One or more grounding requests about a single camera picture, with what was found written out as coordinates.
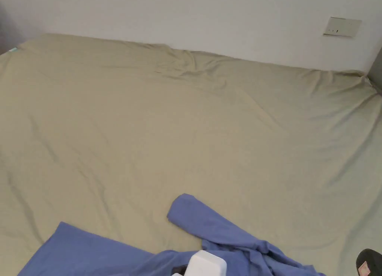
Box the bed with beige sheet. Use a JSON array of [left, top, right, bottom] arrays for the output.
[[0, 33, 382, 276]]

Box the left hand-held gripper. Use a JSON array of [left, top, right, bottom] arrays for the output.
[[171, 250, 226, 276]]

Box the blue shirt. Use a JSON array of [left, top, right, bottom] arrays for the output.
[[17, 193, 327, 276]]

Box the white wall socket panel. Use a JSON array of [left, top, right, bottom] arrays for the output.
[[322, 16, 363, 38]]

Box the grey padded headboard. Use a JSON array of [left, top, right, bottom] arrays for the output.
[[366, 48, 382, 94]]

